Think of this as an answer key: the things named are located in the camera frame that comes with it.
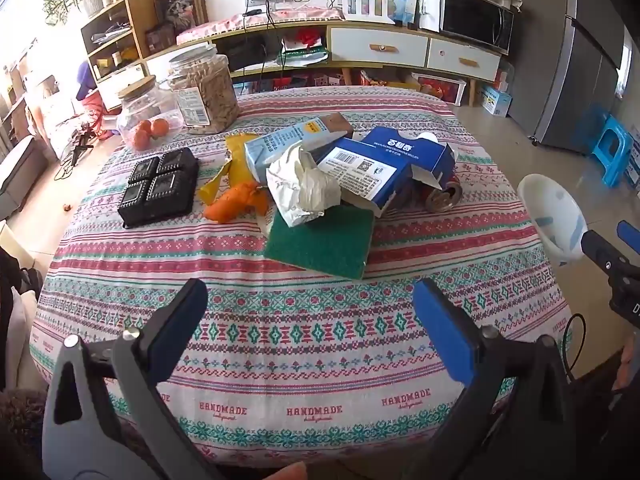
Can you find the pink patterned cloth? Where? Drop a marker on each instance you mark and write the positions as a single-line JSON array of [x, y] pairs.
[[240, 20]]

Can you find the green scouring sponge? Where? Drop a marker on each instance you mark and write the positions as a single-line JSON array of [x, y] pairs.
[[325, 245]]

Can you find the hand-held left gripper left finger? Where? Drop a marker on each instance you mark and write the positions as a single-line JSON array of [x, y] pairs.
[[175, 330]]

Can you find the red drink can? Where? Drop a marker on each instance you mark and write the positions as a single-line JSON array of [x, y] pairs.
[[440, 197]]

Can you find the blue plastic stool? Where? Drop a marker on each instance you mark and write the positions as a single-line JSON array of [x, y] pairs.
[[612, 147]]

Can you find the white plastic bin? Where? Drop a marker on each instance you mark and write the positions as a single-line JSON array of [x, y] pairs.
[[550, 210]]

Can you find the grey refrigerator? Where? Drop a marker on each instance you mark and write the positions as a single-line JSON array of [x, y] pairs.
[[575, 50]]

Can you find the glass jar with wooden lid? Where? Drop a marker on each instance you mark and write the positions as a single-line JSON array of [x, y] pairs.
[[145, 105]]

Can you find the clear plastic snack jar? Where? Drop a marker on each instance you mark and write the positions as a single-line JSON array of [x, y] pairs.
[[210, 95]]

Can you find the light blue carton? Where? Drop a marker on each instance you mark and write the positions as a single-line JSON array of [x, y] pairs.
[[280, 147]]

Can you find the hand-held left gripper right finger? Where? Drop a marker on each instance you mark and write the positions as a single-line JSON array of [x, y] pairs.
[[450, 330]]

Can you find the black microwave oven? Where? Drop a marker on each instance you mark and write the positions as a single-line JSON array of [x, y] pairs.
[[475, 17]]

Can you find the green bag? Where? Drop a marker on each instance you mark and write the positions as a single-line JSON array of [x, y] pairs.
[[305, 52]]

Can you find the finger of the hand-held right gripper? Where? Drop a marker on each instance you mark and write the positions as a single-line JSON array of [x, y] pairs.
[[630, 235], [602, 252]]

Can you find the yellow wrapper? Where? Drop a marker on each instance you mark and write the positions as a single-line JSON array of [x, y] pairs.
[[237, 155]]

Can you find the wooden shelf unit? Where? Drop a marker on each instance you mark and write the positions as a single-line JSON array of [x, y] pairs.
[[132, 25]]

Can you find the black four-compartment tray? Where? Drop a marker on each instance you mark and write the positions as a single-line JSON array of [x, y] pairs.
[[160, 185]]

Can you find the dark blue cardboard box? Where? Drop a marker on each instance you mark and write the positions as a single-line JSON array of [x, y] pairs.
[[380, 160]]

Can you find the tangerine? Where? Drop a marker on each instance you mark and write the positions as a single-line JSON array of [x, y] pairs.
[[160, 128], [140, 140], [144, 125]]

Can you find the framed picture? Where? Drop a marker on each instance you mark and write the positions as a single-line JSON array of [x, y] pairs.
[[180, 5]]

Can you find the wooden tv cabinet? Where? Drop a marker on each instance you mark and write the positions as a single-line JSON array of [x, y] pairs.
[[380, 45]]

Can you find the crumpled white tissue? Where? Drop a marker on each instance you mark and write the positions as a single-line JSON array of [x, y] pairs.
[[300, 185]]

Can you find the white and blue carton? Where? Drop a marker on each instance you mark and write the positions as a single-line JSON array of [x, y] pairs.
[[496, 100]]

